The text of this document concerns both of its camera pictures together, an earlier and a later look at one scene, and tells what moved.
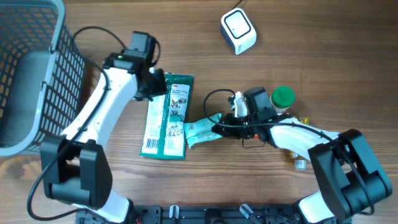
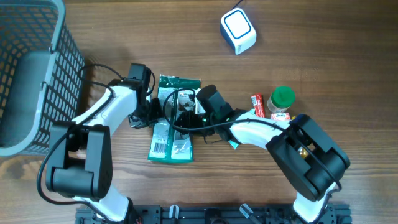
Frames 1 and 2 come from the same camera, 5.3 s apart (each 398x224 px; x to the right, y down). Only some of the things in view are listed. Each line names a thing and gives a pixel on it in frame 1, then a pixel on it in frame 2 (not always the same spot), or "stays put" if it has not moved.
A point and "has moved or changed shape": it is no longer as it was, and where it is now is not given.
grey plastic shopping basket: [42, 74] stays put
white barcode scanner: [238, 30] stays put
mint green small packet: [199, 130] has moved or changed shape
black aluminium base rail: [209, 214] stays put
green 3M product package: [166, 122] has moved or changed shape
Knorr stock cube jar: [282, 98] stays put
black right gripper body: [242, 131] -> [191, 120]
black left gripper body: [156, 84] -> [146, 111]
